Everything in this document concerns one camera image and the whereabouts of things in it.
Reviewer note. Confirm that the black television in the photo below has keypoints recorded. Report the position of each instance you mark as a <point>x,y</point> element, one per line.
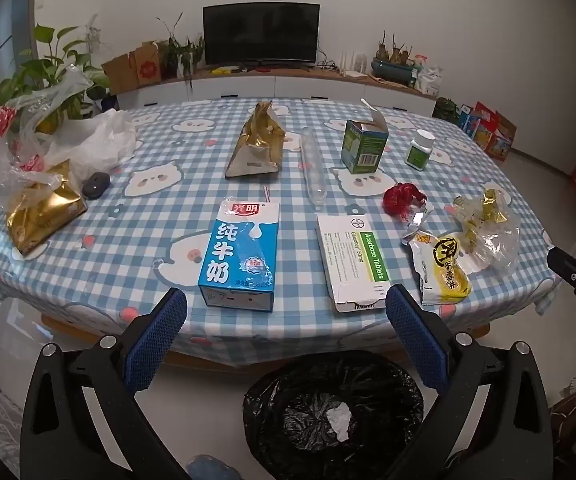
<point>260,32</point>

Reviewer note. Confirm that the blue printed box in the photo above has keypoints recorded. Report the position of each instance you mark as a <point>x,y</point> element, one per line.
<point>469,120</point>

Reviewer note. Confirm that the yellow snack wrapper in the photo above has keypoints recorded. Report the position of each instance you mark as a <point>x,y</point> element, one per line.
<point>443,270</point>

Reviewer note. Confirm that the cardboard box red flower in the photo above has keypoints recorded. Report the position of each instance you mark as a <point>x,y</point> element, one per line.
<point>148,65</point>

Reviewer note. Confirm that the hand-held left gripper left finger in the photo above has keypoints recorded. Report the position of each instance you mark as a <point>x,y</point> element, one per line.
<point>155,340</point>

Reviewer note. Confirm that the blue checked tablecloth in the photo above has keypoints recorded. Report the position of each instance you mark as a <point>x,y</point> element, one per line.
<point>137,240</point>

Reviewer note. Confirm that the clear plastic bag red print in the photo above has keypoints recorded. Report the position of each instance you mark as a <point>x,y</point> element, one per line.
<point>32,110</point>

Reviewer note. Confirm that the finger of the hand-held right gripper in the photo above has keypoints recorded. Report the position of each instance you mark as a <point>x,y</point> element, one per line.
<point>563,262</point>

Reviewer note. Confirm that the pothos plant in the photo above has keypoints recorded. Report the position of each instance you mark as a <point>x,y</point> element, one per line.
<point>42,67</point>

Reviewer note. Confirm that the blue slipper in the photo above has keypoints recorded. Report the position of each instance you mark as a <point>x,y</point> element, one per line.
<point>212,467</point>

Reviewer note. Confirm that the cardboard box colourful print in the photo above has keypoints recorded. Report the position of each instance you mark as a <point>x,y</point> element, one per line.
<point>503,142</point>

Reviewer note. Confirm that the blue white milk carton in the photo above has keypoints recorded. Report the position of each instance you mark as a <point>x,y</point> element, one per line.
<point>238,255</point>

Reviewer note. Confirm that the clear bag of gold wrappers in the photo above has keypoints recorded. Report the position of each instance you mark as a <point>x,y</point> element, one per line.
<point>488,220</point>

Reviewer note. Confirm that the white pill bottle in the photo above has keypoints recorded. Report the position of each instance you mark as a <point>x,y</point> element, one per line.
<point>419,152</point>

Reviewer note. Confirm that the red wrapper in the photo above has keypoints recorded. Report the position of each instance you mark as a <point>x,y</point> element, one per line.
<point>400,199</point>

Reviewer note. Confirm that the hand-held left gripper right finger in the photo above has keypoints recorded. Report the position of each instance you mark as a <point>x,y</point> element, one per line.
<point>418,340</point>

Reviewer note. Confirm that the red printed box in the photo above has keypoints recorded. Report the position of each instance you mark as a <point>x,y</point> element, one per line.
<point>485,120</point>

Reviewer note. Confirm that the white router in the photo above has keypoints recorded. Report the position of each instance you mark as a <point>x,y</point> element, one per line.
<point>355,74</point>

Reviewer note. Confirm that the white packet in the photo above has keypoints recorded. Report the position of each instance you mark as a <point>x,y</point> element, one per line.
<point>430,82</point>

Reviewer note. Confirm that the gold foil bag red label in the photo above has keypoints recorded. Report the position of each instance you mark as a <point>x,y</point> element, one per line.
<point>42,210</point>

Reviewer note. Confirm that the green cardboard box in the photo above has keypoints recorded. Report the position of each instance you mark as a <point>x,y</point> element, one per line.
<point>363,147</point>

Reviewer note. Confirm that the clear plastic tube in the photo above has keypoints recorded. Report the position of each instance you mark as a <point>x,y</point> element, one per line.
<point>313,170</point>

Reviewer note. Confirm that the white television cabinet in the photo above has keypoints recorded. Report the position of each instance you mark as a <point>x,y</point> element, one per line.
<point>293,87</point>

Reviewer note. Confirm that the pale spindly plant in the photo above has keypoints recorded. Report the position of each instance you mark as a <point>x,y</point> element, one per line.
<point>95,37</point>

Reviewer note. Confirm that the white green medicine box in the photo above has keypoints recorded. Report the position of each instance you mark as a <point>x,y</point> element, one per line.
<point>353,260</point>

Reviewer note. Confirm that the white plastic bag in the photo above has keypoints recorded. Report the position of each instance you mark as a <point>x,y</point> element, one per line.
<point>102,140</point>

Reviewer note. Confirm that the grey computer mouse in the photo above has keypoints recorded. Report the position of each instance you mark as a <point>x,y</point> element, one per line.
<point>96,184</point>

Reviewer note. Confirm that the silver foil wrapper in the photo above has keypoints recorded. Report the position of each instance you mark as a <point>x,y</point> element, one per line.
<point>416,222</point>

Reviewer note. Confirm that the waste bin black liner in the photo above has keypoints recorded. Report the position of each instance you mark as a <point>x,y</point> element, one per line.
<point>278,410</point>

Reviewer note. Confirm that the white spray bottle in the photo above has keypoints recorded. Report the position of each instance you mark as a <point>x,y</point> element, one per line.
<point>420,67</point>

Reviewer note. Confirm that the small green floor plant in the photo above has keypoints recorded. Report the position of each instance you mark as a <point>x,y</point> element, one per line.
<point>446,110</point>

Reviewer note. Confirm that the bonsai in blue pot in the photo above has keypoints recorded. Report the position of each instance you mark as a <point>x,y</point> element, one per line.
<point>392,67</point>

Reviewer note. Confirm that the green potted plant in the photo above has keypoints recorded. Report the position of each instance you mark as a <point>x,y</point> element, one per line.
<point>182,55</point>

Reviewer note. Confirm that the white crumpled paper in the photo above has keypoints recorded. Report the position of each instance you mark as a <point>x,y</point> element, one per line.
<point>339,422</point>

